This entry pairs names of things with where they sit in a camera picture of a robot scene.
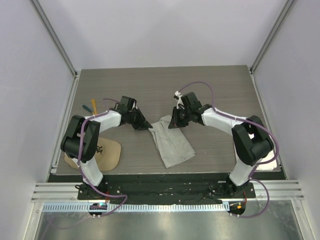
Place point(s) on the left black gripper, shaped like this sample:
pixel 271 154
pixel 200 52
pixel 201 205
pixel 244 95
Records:
pixel 142 124

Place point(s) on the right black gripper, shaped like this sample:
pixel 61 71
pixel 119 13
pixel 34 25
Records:
pixel 175 122

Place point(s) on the grey cloth napkin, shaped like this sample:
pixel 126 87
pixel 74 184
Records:
pixel 171 144

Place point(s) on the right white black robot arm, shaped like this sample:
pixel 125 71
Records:
pixel 251 141

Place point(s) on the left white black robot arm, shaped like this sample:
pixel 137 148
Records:
pixel 80 141

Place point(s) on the beige cap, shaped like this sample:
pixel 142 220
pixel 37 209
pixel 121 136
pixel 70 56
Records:
pixel 107 154

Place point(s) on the white folded towel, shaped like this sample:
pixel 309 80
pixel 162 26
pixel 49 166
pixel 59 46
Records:
pixel 268 163

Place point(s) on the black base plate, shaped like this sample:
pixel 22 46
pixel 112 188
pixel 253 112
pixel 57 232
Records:
pixel 166 189

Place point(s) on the white slotted cable duct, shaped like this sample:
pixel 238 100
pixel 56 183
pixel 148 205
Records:
pixel 130 208

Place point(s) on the left aluminium frame post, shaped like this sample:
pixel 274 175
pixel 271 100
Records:
pixel 53 36

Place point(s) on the aluminium frame post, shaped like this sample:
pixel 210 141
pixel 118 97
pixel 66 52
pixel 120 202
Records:
pixel 283 14
pixel 53 36

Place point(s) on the right aluminium frame post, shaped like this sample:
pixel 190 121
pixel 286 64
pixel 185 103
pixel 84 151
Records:
pixel 283 14

